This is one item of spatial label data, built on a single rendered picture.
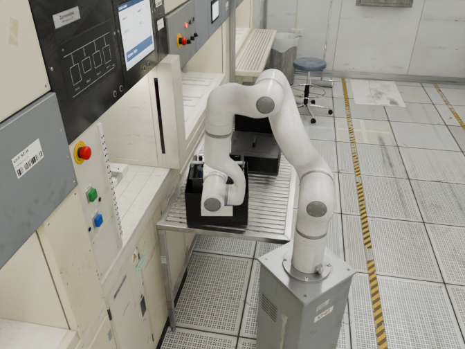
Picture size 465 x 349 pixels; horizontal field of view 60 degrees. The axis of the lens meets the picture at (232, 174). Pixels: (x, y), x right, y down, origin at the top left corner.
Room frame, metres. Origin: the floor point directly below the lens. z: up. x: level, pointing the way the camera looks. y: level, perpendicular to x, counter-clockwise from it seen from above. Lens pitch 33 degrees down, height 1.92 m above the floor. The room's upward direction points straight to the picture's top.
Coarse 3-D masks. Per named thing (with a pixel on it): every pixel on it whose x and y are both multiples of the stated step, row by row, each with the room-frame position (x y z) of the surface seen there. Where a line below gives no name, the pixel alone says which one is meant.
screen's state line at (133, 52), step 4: (144, 40) 1.56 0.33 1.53; (148, 40) 1.60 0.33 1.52; (140, 44) 1.52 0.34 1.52; (144, 44) 1.55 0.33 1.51; (148, 44) 1.59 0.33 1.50; (132, 48) 1.44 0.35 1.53; (136, 48) 1.48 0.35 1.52; (140, 48) 1.51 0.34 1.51; (144, 48) 1.55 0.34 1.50; (128, 52) 1.41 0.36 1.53; (132, 52) 1.44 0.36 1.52; (136, 52) 1.47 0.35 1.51; (140, 52) 1.51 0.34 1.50; (128, 56) 1.40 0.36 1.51; (132, 56) 1.43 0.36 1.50; (128, 60) 1.40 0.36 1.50
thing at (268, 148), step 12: (240, 132) 2.11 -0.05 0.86; (252, 132) 2.11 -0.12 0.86; (240, 144) 1.97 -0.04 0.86; (252, 144) 1.97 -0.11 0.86; (264, 144) 1.97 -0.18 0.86; (276, 144) 1.97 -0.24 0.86; (252, 156) 1.83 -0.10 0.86; (264, 156) 1.83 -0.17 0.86; (276, 156) 1.83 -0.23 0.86; (252, 168) 1.83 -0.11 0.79; (264, 168) 1.82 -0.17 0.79; (276, 168) 1.81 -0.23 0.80
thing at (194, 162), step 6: (240, 156) 1.61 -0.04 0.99; (192, 162) 1.53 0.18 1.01; (198, 162) 1.53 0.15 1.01; (240, 162) 1.53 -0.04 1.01; (192, 168) 1.51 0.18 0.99; (192, 174) 1.46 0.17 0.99; (192, 180) 1.43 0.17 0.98; (198, 180) 1.43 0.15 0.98; (228, 180) 1.43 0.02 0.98; (192, 186) 1.43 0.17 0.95; (198, 186) 1.43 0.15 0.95; (192, 192) 1.43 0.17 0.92; (198, 192) 1.43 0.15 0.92
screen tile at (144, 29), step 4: (144, 4) 1.60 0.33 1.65; (148, 4) 1.64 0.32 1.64; (136, 8) 1.52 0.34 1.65; (140, 8) 1.56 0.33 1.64; (144, 8) 1.59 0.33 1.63; (148, 8) 1.63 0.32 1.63; (140, 12) 1.55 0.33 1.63; (144, 12) 1.59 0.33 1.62; (148, 12) 1.63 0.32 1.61; (140, 16) 1.55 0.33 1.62; (144, 16) 1.58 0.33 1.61; (148, 16) 1.62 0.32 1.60; (148, 20) 1.62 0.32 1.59; (144, 24) 1.57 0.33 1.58; (148, 24) 1.61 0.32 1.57; (140, 28) 1.54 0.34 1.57; (144, 28) 1.57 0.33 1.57; (148, 28) 1.61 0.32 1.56; (140, 32) 1.53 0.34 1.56; (144, 32) 1.57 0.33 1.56; (148, 32) 1.61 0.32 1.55; (140, 36) 1.53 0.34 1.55
